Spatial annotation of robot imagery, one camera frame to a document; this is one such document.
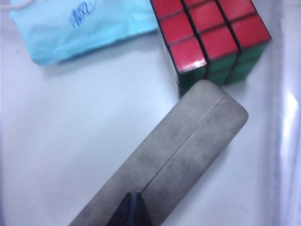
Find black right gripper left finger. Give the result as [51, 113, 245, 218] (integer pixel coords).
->
[107, 193, 134, 226]

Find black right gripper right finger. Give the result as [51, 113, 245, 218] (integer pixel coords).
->
[136, 192, 153, 226]

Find grey suede glasses case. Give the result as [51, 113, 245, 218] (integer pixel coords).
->
[67, 79, 249, 226]

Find paper documents in clear sleeve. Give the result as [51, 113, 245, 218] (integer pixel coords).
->
[263, 0, 301, 226]

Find light blue wet wipes pack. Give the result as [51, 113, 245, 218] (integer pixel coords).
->
[8, 0, 160, 66]

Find Rubik's cube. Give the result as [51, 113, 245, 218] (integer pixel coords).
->
[150, 0, 271, 96]

